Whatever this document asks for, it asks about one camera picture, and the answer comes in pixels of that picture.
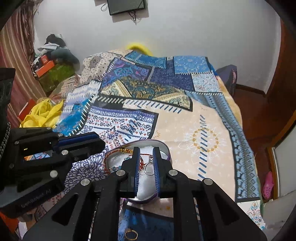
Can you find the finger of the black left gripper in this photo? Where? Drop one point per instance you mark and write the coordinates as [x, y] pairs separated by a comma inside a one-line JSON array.
[[80, 147]]

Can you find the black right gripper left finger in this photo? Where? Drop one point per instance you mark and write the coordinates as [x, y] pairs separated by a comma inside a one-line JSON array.
[[120, 184]]

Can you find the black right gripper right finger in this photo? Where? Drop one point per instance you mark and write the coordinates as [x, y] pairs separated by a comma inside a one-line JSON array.
[[174, 184]]

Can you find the purple heart-shaped tin box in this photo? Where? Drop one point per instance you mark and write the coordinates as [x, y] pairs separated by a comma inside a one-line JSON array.
[[146, 187]]

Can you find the yellow cloth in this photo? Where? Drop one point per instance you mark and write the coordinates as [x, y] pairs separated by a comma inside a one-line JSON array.
[[45, 114]]

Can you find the green patterned bag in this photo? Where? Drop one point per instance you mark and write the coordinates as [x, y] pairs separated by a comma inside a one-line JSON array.
[[51, 79]]

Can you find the patterned patchwork bedspread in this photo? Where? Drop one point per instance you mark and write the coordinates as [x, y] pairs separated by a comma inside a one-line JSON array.
[[125, 96]]

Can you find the orange box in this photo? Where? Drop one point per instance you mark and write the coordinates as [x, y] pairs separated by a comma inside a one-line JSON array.
[[44, 69]]

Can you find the pink croc shoe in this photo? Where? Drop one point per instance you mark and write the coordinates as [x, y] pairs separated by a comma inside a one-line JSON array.
[[268, 186]]

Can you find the pile of clothes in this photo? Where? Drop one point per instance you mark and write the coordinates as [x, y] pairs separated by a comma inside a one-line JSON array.
[[55, 49]]

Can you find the yellow pillow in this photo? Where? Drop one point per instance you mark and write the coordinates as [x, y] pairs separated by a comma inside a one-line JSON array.
[[140, 48]]

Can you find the striped curtain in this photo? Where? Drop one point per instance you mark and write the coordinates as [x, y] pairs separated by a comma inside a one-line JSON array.
[[17, 51]]

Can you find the brown wooden door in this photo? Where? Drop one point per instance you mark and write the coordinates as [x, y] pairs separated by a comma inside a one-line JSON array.
[[265, 115]]

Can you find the black wall television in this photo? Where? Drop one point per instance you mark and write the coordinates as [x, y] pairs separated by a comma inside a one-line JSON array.
[[122, 6]]

